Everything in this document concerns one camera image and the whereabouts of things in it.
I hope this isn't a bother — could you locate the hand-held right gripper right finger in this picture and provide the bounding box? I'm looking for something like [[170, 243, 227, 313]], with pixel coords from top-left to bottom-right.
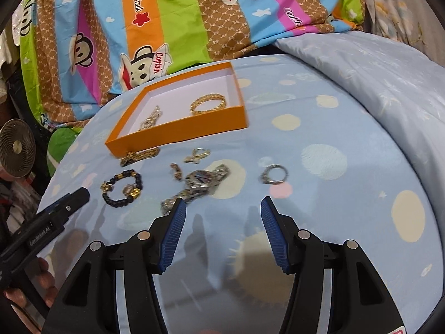
[[261, 196, 396, 334]]

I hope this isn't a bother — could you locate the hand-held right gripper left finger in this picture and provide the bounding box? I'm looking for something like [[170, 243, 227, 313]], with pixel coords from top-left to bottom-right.
[[45, 198, 187, 334]]

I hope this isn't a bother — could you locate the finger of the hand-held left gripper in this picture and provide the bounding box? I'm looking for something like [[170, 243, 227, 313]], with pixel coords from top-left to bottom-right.
[[43, 187, 91, 224]]

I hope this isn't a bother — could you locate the black bead bracelet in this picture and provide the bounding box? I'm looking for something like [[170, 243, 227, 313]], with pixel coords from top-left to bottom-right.
[[101, 169, 144, 207]]

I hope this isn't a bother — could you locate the silver ring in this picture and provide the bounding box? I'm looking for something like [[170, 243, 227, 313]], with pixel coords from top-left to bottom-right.
[[259, 164, 288, 186]]

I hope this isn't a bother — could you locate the silver metal watch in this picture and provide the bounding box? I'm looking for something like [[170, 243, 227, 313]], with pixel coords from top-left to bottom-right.
[[160, 164, 231, 216]]

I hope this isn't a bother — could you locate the gold chain watch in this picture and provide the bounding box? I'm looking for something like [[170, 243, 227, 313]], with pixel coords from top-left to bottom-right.
[[120, 148, 161, 167]]

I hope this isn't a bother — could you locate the orange shallow box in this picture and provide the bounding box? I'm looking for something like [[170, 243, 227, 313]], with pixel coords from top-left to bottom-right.
[[105, 61, 249, 157]]

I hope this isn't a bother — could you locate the person's left hand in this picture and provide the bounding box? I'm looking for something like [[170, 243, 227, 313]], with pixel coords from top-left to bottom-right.
[[5, 257, 59, 321]]

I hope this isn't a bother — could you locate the light blue dotted bed sheet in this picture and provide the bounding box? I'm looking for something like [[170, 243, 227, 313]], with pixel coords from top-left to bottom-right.
[[36, 54, 443, 334]]

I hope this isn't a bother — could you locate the round desk fan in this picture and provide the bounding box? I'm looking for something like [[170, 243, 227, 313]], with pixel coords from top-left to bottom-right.
[[0, 118, 37, 176]]

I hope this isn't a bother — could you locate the white lace cloth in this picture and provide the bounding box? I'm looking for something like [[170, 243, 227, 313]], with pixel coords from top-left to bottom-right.
[[0, 7, 22, 94]]

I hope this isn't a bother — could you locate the pale blue quilt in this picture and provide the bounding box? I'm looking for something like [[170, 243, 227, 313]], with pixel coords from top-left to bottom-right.
[[275, 30, 445, 286]]

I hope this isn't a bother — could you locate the colourful striped printed blanket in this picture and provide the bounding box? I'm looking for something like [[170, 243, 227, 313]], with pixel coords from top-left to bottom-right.
[[19, 0, 366, 130]]

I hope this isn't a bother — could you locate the grey floral cloth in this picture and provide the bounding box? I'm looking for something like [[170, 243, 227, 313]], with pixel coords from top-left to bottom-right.
[[363, 0, 437, 56]]

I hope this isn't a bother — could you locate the pearl and gold bracelet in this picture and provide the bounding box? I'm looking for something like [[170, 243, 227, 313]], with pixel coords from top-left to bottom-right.
[[138, 105, 163, 132]]

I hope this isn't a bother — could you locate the gold woven bracelet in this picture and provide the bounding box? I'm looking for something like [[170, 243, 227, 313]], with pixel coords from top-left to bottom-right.
[[190, 94, 225, 116]]

